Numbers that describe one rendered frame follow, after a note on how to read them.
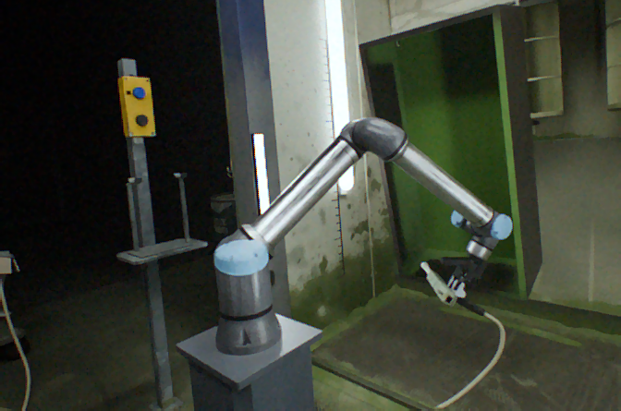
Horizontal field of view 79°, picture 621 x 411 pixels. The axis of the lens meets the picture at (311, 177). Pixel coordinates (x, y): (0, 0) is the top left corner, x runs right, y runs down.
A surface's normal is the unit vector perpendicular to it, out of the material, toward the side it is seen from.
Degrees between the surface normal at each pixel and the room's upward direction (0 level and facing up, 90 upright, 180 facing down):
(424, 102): 102
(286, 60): 90
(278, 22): 90
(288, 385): 90
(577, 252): 57
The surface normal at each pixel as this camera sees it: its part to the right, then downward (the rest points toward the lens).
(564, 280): -0.62, -0.45
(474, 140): -0.63, 0.31
